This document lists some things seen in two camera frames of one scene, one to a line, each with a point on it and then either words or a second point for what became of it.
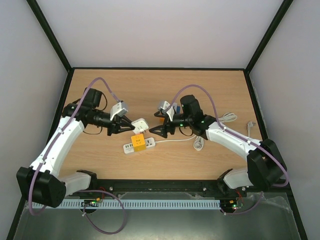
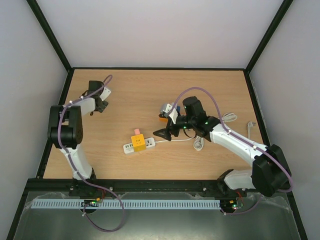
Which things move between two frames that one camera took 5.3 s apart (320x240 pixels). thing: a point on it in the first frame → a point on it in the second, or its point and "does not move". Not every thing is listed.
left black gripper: (116, 125) → (102, 108)
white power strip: (128, 148) does not move
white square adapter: (118, 109) → (105, 94)
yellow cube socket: (138, 143) does not move
